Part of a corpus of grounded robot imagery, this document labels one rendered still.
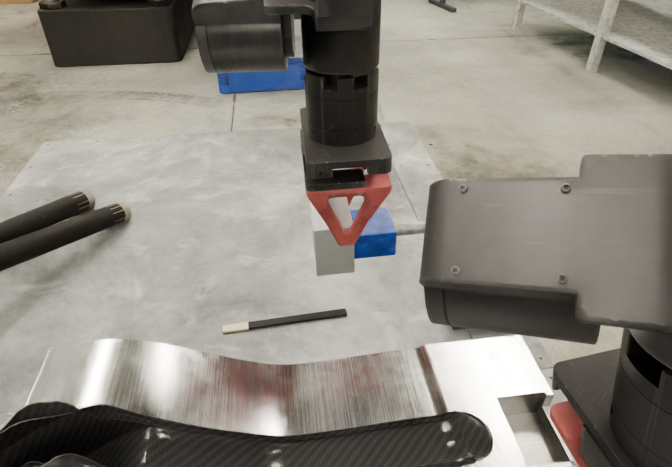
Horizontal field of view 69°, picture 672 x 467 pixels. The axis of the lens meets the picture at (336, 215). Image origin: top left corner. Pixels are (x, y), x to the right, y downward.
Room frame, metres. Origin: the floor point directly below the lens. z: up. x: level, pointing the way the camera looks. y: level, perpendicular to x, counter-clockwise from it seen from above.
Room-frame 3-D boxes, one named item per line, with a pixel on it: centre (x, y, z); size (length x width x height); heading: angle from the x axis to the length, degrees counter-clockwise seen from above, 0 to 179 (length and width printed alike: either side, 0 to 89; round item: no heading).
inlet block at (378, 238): (0.37, -0.04, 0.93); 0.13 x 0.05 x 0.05; 97
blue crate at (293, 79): (3.30, 0.50, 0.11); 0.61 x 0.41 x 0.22; 97
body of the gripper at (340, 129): (0.36, 0.00, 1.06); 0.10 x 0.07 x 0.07; 6
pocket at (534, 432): (0.20, -0.15, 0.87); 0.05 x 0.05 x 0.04; 7
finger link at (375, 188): (0.35, -0.01, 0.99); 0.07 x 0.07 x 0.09; 6
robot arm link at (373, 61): (0.36, 0.00, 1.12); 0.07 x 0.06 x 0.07; 92
